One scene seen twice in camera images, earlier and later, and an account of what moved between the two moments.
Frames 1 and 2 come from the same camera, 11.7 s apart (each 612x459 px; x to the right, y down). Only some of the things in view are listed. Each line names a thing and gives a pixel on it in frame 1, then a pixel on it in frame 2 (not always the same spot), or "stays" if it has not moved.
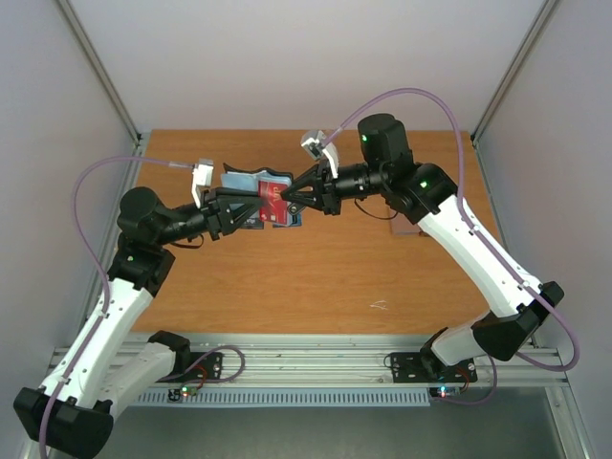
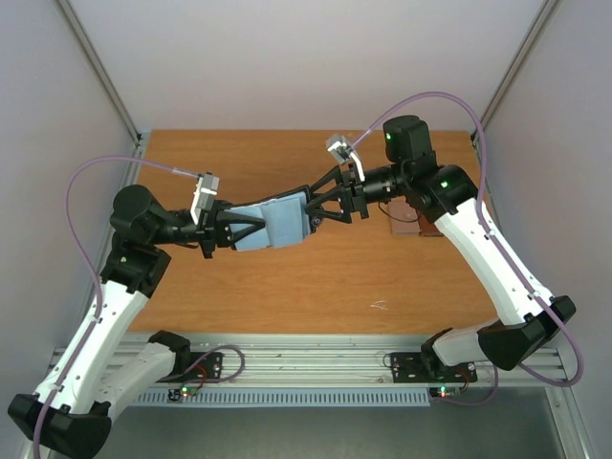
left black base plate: (204, 365) stays
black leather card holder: (270, 182) -> (288, 220)
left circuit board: (177, 394) stays
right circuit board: (445, 391) stays
